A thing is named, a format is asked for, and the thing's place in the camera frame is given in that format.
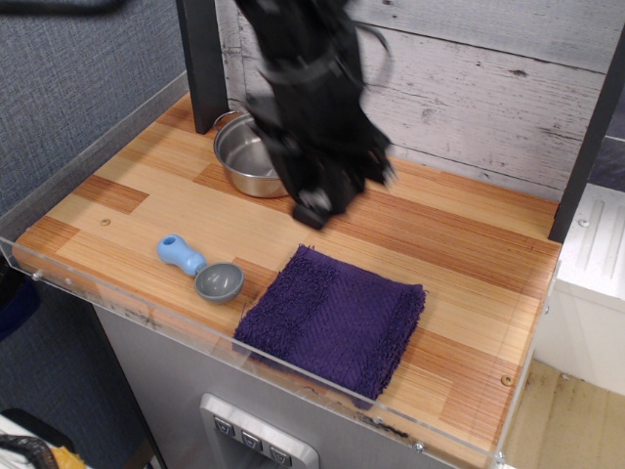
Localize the dark grey post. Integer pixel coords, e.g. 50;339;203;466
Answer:
549;30;624;243
176;0;229;134

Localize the stainless steel pot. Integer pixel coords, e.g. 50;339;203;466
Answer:
213;111;288;198

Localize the white metal side cabinet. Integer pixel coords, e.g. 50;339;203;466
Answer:
534;184;624;395

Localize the blue and grey spoon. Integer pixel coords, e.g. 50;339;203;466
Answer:
156;234;245;304

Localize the silver toy fridge cabinet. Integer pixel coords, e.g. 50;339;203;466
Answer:
96;308;442;468

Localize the grey dispenser panel with buttons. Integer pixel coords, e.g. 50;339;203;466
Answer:
199;393;320;468

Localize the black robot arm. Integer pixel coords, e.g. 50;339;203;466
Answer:
237;1;395;227

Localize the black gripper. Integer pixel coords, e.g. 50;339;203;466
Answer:
246;48;396;215

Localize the clear acrylic front guard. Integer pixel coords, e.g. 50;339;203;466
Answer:
1;240;543;468

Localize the purple cloth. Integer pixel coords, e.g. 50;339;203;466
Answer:
233;245;426;409

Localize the dark grey left post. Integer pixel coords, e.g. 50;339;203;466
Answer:
176;0;229;134

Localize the yellow object at corner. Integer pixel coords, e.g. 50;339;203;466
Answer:
51;447;88;469

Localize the small black bottle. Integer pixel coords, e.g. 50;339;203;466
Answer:
292;204;328;231

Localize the dark grey right post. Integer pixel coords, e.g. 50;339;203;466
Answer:
549;30;624;243

